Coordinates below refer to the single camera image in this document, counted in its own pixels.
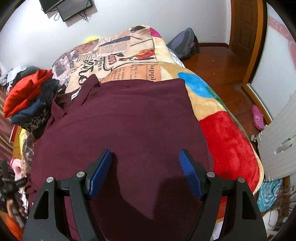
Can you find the large wall television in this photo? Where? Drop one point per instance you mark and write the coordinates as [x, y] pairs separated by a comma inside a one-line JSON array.
[[48, 5]]

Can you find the small wall monitor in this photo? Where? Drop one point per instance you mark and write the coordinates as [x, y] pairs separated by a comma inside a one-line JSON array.
[[69, 8]]

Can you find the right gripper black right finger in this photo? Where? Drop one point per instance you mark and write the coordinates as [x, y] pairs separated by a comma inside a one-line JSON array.
[[242, 218]]

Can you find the white sliding wardrobe door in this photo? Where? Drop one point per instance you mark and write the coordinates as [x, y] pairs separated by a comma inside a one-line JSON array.
[[270, 77]]

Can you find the white slatted cabinet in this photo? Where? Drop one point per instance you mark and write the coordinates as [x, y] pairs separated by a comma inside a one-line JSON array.
[[276, 144]]

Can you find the dark grey backpack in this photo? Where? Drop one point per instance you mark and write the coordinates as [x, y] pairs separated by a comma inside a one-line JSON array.
[[185, 44]]

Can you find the wooden door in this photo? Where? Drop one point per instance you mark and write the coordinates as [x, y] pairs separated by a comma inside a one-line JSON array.
[[245, 15]]

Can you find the colourful fleece blanket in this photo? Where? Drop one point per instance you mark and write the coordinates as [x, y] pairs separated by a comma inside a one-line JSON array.
[[213, 77]]

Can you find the navy folded garment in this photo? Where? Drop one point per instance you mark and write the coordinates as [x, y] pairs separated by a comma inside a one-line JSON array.
[[40, 107]]

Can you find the black patterned folded garment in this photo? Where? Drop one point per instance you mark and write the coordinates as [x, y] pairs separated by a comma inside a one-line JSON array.
[[37, 123]]

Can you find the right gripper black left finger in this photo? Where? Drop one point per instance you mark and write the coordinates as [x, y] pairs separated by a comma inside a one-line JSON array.
[[48, 219]]

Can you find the newspaper print bed blanket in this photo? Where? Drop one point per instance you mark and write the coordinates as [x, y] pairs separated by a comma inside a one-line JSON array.
[[128, 55]]

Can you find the red folded garment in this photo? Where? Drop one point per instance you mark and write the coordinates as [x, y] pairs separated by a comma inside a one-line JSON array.
[[25, 92]]

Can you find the yellow garment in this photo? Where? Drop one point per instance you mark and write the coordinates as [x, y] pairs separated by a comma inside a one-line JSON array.
[[22, 138]]

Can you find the pink croc shoe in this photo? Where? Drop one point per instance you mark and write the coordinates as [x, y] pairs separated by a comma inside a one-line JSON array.
[[258, 119]]

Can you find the dark grey clothes pile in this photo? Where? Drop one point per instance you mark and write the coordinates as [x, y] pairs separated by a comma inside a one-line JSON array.
[[28, 71]]

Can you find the pink plush toy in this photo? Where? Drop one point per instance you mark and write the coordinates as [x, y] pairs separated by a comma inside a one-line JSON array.
[[16, 165]]

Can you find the maroon button-up shirt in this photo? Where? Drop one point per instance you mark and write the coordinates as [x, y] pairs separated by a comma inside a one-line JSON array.
[[145, 125]]

